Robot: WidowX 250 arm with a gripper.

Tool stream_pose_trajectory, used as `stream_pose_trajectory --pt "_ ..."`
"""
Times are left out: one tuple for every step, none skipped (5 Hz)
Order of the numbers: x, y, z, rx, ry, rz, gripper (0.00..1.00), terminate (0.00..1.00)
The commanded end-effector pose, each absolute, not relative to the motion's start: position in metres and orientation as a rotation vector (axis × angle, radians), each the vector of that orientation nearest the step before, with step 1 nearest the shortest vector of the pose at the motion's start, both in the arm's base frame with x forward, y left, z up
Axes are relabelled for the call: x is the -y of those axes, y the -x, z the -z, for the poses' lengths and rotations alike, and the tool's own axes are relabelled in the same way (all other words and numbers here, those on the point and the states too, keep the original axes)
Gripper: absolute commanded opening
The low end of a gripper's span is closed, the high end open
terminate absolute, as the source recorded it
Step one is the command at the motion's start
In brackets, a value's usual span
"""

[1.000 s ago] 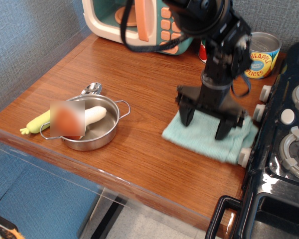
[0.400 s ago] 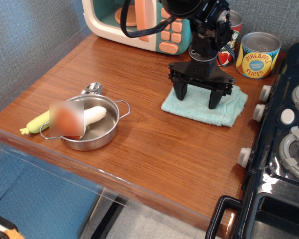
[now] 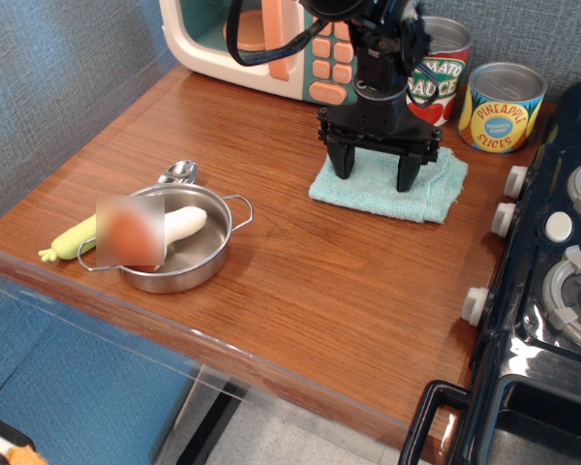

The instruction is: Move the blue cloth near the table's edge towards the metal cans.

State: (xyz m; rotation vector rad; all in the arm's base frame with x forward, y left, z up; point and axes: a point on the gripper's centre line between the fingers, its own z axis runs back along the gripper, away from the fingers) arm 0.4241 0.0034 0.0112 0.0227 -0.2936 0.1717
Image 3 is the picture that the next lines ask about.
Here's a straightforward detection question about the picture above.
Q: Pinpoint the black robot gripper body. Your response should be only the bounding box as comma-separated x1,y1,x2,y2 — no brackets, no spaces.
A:
317,80,443,165

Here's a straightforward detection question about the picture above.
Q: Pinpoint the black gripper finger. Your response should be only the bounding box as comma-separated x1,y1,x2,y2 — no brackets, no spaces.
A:
396,154,422,193
325,139,355,179

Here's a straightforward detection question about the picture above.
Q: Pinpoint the light blue cloth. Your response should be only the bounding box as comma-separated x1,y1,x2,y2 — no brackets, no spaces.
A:
309,147,469,224

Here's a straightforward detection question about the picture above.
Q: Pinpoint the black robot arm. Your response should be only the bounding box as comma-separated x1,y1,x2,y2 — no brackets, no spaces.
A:
302,1,443,193

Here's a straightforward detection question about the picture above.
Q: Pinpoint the tomato sauce can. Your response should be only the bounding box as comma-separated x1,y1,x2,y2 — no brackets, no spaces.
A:
407,16,473,126

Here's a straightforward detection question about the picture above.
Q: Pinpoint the toy microwave teal and cream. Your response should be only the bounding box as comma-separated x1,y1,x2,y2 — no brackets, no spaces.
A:
160,0,356,106

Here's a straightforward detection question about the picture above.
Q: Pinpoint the white stove knob middle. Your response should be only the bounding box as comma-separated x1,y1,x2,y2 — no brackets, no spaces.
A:
491,202,516,238

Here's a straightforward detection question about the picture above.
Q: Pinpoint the white stove knob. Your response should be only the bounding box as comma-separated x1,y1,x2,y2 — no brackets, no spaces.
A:
504,166,528,200
462,287,489,326
491,202,516,238

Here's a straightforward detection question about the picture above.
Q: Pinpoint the white stove knob rear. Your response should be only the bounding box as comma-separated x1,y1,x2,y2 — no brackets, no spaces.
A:
504,166,528,200

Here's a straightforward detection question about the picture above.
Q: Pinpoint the pineapple slices can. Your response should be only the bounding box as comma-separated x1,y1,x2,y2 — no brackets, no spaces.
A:
458,62,547,154

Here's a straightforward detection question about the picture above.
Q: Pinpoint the white stove knob front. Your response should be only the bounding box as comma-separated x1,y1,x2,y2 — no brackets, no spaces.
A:
462,287,489,326

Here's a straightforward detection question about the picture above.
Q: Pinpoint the metal spoon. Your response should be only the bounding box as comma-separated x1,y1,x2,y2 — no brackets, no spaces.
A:
157,160,199,184

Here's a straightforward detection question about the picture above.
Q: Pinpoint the stainless steel pan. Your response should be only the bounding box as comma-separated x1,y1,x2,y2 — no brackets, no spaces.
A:
76,182,255,295

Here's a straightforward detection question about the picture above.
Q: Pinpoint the plush mushroom toy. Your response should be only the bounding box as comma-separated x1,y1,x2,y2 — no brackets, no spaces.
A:
97,206,207,272

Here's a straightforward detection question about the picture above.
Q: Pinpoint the black toy stove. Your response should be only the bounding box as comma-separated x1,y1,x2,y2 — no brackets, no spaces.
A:
399,82,581,464

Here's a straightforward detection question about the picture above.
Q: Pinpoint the green plush vegetable toy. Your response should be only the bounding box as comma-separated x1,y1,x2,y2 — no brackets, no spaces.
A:
38,214,97,263

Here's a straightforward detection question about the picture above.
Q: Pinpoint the orange plush toy corner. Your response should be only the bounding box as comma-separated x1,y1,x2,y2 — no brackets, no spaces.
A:
0,439,48,465

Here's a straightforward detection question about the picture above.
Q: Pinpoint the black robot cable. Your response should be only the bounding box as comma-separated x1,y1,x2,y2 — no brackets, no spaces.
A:
225,0,330,68

